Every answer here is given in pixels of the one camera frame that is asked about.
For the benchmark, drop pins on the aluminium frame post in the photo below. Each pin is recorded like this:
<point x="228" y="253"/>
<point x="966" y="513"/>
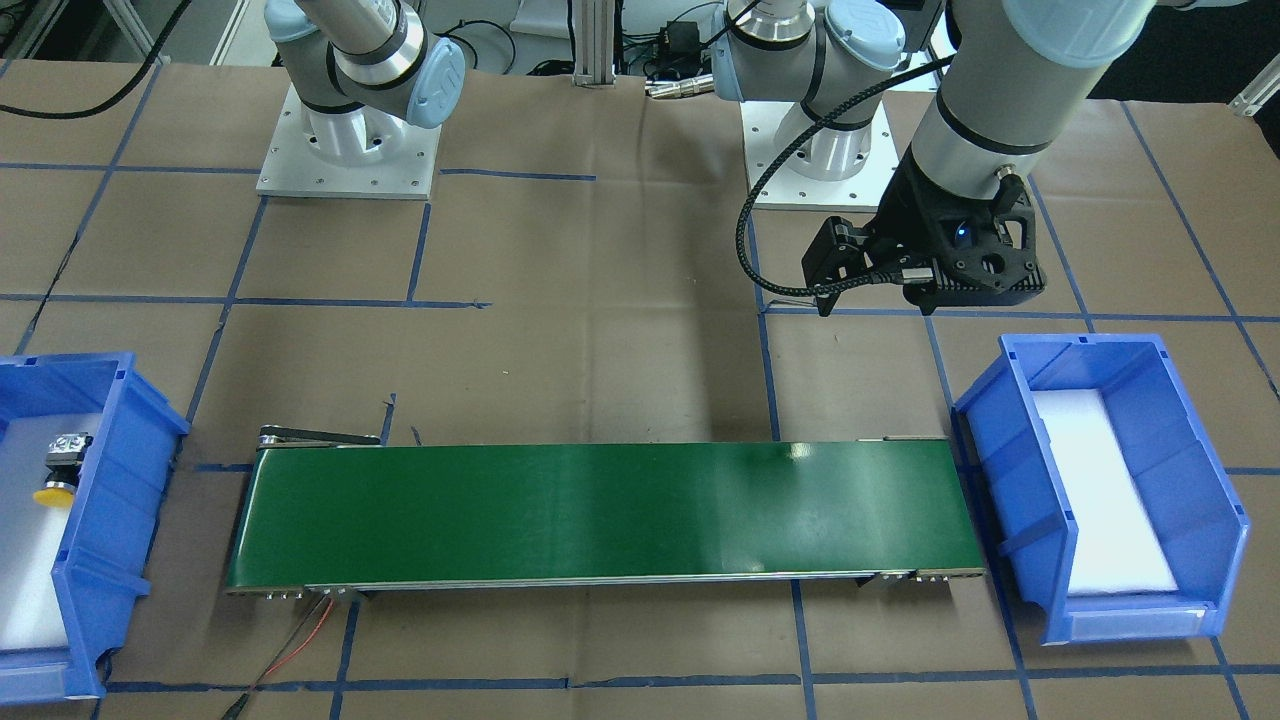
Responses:
<point x="595" y="38"/>

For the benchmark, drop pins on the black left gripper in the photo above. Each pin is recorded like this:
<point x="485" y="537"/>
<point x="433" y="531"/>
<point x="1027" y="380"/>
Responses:
<point x="908" y="217"/>

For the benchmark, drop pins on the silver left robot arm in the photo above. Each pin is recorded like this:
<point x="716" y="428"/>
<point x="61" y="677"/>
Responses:
<point x="1020" y="71"/>

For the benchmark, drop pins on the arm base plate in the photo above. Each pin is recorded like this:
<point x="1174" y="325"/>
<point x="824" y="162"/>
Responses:
<point x="834" y="171"/>
<point x="361" y="154"/>

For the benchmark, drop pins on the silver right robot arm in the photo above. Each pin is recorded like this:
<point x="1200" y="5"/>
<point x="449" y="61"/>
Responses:
<point x="364" y="71"/>

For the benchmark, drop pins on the green conveyor belt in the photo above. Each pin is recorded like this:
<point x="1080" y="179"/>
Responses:
<point x="420" y="518"/>

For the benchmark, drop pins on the white foam pad bin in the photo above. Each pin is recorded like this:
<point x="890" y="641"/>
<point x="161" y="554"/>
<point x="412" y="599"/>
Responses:
<point x="1117" y="550"/>
<point x="31" y="533"/>

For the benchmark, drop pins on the yellow push button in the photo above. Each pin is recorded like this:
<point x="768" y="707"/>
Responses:
<point x="64" y="460"/>

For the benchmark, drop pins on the blue bin robot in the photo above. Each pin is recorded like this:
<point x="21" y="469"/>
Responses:
<point x="1198" y="517"/>
<point x="98" y="574"/>

